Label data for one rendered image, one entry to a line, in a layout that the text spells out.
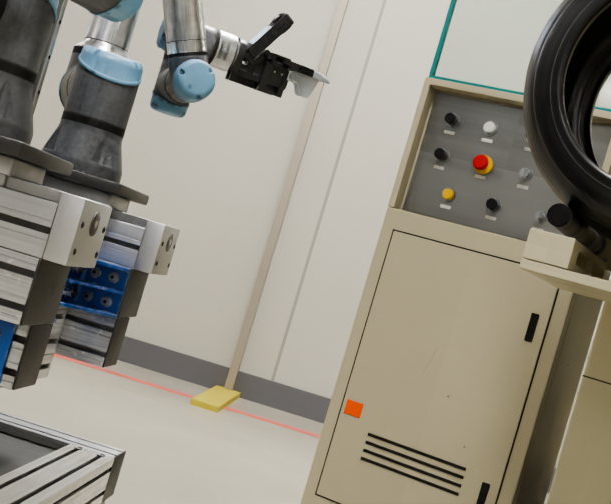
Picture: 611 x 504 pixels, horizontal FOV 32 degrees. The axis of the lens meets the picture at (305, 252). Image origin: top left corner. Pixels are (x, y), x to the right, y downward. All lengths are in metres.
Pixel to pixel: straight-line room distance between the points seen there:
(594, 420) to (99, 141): 1.19
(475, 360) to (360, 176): 2.48
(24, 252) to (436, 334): 1.61
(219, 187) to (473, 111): 2.45
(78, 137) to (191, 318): 3.33
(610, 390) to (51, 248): 1.36
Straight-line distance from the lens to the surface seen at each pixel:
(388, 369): 2.86
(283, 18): 2.20
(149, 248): 1.88
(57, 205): 1.40
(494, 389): 2.77
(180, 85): 1.98
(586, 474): 2.38
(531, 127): 2.10
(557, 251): 2.04
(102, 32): 2.11
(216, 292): 5.18
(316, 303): 5.12
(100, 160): 1.94
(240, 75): 2.19
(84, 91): 1.95
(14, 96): 1.48
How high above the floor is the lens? 0.66
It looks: 1 degrees up
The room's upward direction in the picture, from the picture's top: 17 degrees clockwise
